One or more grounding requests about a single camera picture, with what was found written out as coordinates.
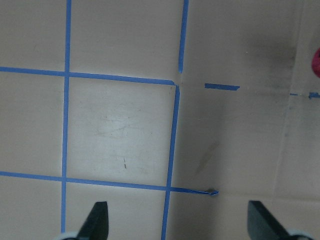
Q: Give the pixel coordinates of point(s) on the dark red apple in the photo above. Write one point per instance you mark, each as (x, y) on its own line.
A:
(315, 63)

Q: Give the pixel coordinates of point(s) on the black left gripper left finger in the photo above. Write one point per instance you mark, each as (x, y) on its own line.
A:
(96, 225)

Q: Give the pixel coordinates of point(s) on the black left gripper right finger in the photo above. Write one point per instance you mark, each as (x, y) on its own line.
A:
(262, 225)

